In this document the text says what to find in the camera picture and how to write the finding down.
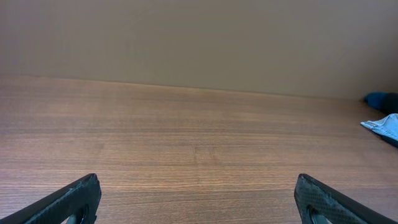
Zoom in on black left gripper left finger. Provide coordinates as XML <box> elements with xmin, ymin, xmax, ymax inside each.
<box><xmin>1</xmin><ymin>173</ymin><xmax>101</xmax><ymax>224</ymax></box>

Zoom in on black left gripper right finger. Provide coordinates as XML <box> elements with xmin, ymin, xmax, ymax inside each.
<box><xmin>294</xmin><ymin>174</ymin><xmax>397</xmax><ymax>224</ymax></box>

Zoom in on light blue denim shorts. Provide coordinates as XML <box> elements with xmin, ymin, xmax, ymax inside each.
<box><xmin>361</xmin><ymin>113</ymin><xmax>398</xmax><ymax>140</ymax></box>

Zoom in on dark navy garment pile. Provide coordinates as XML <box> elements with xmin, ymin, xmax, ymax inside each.
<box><xmin>363</xmin><ymin>92</ymin><xmax>398</xmax><ymax>114</ymax></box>

